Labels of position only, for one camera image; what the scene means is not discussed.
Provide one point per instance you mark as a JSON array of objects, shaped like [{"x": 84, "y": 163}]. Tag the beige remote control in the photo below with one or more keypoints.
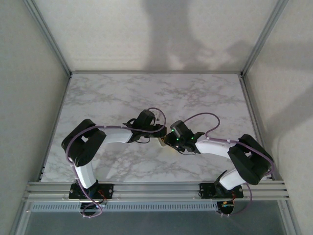
[{"x": 162, "y": 143}]

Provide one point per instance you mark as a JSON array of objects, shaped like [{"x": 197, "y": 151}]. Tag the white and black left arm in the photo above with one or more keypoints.
[{"x": 83, "y": 144}]

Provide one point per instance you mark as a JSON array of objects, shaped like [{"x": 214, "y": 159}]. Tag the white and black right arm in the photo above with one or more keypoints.
[{"x": 249, "y": 159}]

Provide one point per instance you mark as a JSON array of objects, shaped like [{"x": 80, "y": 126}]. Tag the controller board with LED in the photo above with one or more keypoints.
[
  {"x": 226, "y": 208},
  {"x": 97, "y": 206}
]

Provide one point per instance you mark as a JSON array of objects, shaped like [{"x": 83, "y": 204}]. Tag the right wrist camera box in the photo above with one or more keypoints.
[{"x": 173, "y": 126}]

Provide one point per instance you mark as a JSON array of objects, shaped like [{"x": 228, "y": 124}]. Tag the wide aluminium base rail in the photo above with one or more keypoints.
[{"x": 156, "y": 191}]

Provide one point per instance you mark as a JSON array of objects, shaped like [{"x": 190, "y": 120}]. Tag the thin aluminium frame rail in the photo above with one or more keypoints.
[{"x": 156, "y": 72}]

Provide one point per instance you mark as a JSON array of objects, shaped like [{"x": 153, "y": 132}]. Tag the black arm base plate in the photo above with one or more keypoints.
[
  {"x": 73, "y": 192},
  {"x": 204, "y": 191}
]

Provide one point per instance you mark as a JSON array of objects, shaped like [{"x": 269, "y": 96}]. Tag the aluminium side rail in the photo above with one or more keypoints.
[
  {"x": 56, "y": 124},
  {"x": 248, "y": 102}
]

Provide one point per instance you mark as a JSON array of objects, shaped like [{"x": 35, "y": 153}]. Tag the aluminium frame post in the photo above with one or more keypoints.
[
  {"x": 22, "y": 215},
  {"x": 261, "y": 39},
  {"x": 289, "y": 215},
  {"x": 50, "y": 39}
]

